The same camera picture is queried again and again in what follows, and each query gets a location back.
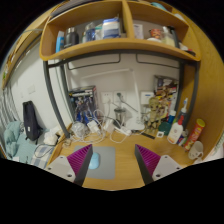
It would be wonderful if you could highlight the white wall switch panel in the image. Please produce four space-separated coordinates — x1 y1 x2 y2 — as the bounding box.
139 91 155 105

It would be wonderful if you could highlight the white printed mug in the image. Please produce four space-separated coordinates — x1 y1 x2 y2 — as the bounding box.
187 140 205 161

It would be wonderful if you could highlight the light blue computer mouse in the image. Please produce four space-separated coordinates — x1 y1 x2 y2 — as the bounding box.
87 152 101 170

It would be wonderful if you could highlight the dark grey metal frame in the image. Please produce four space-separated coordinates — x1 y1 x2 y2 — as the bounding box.
42 49 202 138

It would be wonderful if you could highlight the wooden shelf unit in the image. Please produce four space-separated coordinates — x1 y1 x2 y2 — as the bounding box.
39 0 203 63

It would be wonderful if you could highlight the white plug adapter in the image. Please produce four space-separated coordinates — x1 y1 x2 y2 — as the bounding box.
118 125 133 136

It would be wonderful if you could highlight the dark green round tin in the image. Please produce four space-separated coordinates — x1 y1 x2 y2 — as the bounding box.
157 121 172 136

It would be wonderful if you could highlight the teal and white bedding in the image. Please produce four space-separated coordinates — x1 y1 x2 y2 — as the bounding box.
3 120 64 169

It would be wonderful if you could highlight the white desk lamp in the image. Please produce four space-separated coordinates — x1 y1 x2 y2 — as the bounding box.
81 68 146 132

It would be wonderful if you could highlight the red chips can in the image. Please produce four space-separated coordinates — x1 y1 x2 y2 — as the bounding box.
183 118 206 151

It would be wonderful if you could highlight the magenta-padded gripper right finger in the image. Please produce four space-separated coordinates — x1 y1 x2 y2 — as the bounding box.
134 143 183 185

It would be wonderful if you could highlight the brown tree creature figurine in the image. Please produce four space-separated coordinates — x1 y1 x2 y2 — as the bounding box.
145 97 164 129

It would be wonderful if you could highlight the colourful printed poster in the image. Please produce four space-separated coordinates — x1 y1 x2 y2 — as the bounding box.
153 75 179 111

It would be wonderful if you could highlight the white charging cable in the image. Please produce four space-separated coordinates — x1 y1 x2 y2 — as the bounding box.
109 131 134 144

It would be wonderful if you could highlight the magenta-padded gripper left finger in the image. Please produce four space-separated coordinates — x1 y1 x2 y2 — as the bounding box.
43 143 93 187

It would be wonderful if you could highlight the silver metal cup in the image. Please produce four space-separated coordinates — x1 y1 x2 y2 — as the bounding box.
113 107 127 126

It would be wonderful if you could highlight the black backpack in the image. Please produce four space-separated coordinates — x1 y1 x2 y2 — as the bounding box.
22 100 43 142

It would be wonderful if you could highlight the white wall socket plate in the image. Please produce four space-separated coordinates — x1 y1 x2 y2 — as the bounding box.
113 91 128 104
100 92 114 104

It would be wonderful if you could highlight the flat black ruler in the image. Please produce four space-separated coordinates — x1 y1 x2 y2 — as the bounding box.
141 132 156 140

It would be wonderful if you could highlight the white charger block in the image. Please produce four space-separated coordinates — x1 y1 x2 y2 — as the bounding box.
87 120 100 134

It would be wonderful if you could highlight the blue model kit box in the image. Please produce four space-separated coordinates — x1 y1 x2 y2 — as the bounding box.
68 85 99 125

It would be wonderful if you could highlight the small blue box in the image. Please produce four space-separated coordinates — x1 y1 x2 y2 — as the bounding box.
176 131 189 147

